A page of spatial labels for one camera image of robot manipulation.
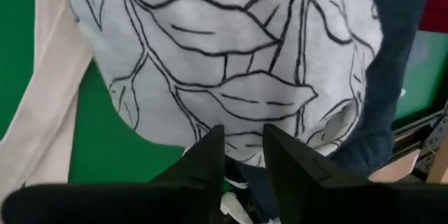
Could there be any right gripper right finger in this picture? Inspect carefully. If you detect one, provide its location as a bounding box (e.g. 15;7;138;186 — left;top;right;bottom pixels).
262;123;448;224

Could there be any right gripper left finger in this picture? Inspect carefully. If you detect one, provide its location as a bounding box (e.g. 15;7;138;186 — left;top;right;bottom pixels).
0;125;225;224

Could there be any navy garment with white tag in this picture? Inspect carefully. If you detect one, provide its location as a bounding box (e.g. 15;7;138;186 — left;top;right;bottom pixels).
234;0;435;221

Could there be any small white cloth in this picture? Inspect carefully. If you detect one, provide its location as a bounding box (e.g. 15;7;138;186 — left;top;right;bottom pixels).
68;0;384;167

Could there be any red plastic laundry basket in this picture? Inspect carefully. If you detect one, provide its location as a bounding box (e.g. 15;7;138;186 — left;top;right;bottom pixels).
418;0;448;34

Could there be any green table mat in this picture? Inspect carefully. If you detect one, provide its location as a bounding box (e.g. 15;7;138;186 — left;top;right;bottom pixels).
0;0;448;193

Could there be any white printed tote bag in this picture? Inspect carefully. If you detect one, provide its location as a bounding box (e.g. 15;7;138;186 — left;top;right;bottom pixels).
0;0;94;200

